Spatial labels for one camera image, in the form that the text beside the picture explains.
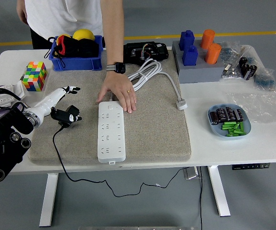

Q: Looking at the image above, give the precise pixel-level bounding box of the multicolour puzzle cube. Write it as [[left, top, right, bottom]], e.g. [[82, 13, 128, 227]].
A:
[[22, 61, 48, 92]]

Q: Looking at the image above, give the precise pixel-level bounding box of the person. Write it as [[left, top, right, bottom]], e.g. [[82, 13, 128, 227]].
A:
[[24, 0, 105, 50]]

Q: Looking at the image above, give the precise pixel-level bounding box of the large empty clear bag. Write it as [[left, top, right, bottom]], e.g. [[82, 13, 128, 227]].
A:
[[226, 90, 276, 124]]

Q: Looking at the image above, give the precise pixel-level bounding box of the blue plastic block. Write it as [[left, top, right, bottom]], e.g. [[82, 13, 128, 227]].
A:
[[178, 30, 195, 51], [182, 45, 199, 67]]

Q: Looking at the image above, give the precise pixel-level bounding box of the thin black hanging cable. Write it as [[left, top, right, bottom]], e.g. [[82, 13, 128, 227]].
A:
[[199, 166, 204, 230]]

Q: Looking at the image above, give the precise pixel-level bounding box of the black pouch with red trim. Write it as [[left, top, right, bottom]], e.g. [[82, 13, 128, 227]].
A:
[[47, 34, 79, 68]]

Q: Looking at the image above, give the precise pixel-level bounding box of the grey-brown mat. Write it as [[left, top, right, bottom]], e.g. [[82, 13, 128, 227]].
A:
[[27, 47, 192, 166]]

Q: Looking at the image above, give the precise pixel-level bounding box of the white table leg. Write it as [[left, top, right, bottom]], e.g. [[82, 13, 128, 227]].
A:
[[207, 165, 232, 218], [39, 173, 59, 228]]

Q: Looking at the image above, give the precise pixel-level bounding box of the plastic bag of black capacitors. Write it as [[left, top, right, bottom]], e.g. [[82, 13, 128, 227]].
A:
[[237, 45, 259, 81]]

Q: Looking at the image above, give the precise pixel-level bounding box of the black capacitor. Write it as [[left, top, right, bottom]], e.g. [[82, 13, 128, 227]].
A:
[[209, 112, 221, 126], [233, 109, 245, 122], [224, 106, 235, 120], [215, 107, 227, 120]]

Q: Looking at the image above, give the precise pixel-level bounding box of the plastic bag of silver parts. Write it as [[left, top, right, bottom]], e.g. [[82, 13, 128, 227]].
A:
[[220, 56, 243, 80]]

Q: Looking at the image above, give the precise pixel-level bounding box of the black electronic device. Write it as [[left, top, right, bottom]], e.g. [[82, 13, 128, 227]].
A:
[[122, 41, 170, 65]]

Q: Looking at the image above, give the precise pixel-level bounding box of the person's right hand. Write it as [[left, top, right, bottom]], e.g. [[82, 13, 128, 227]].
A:
[[16, 0, 29, 25]]

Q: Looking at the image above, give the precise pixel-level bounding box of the person's left hand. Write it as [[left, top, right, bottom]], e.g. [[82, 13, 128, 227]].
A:
[[96, 70, 137, 114]]

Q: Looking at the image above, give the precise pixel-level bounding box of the grey block holder base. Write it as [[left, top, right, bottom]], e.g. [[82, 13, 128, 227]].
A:
[[172, 40, 225, 84]]

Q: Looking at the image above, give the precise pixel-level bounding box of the yellow foam ball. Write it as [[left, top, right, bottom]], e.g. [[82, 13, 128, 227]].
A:
[[72, 29, 96, 42]]

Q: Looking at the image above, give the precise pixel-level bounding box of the orange cylinder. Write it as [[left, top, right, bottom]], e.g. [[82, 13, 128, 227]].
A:
[[199, 29, 216, 50], [204, 43, 222, 64]]

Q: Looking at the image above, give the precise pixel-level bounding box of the plastic bag of blue parts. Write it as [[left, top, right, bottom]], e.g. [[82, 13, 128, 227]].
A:
[[220, 40, 241, 58], [252, 68, 276, 92]]

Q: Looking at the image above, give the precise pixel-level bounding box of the black cloth bundle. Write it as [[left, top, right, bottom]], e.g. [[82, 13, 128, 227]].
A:
[[77, 39, 100, 58]]

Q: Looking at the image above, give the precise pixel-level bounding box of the white power strip cord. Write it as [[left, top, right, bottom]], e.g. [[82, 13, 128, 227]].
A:
[[109, 58, 188, 111]]

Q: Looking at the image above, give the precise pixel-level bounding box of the metal box under table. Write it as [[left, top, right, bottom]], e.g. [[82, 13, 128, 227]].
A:
[[182, 166, 202, 180]]

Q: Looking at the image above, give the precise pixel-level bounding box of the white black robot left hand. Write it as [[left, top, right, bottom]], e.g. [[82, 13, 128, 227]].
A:
[[30, 85, 83, 127]]

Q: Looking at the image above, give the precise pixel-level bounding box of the blue plastic bin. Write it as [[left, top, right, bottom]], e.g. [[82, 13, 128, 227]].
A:
[[49, 35, 104, 72]]

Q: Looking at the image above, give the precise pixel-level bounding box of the black wrist watch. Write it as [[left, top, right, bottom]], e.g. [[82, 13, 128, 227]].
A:
[[106, 62, 127, 73]]

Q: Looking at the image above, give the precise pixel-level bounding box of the black table control panel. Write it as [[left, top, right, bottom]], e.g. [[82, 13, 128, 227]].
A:
[[232, 162, 271, 171]]

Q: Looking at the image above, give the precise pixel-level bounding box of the white power strip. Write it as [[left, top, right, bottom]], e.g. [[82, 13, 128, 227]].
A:
[[97, 101, 127, 165]]

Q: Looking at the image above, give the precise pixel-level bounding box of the black plug adapter with cord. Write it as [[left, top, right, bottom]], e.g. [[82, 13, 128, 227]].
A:
[[53, 104, 185, 198]]

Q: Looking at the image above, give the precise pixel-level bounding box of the light blue plate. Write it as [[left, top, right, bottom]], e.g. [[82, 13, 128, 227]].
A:
[[207, 103, 252, 140]]

